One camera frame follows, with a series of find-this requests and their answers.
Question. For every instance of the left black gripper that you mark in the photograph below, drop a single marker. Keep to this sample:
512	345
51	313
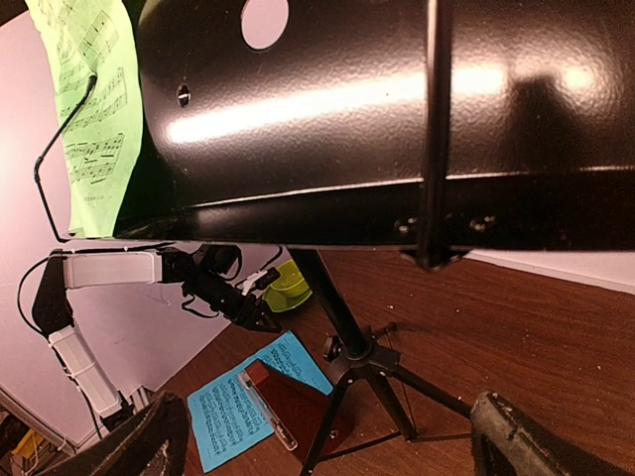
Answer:
245	312

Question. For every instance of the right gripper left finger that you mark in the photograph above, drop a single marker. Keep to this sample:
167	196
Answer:
160	428

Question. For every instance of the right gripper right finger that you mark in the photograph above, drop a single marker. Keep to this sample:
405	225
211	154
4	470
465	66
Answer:
505	441

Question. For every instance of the blue sheet music page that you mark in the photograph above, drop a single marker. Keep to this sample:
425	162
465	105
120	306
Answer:
225	421

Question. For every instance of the black music stand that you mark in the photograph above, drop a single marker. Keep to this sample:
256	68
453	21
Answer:
435	127

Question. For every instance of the green sheet music page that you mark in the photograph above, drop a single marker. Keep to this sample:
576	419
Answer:
92	56

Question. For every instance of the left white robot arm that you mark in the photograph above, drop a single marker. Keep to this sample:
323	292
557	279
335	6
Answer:
125	320

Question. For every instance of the green bowl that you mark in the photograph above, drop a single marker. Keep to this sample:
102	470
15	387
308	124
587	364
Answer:
290	283

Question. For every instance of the brown wooden metronome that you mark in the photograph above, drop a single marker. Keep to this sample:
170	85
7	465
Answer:
294	409

